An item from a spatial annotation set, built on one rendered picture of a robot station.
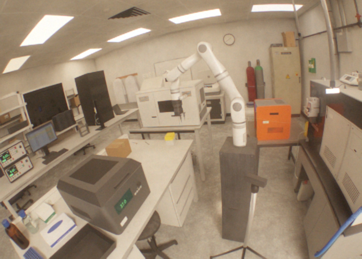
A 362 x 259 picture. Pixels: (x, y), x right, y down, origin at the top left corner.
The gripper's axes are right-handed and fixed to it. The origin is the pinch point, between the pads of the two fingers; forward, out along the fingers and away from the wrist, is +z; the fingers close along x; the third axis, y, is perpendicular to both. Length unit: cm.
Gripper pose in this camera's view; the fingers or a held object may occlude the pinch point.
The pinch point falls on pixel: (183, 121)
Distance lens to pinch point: 128.7
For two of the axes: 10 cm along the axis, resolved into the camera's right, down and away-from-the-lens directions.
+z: 1.6, 9.3, 3.2
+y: -8.7, -0.2, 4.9
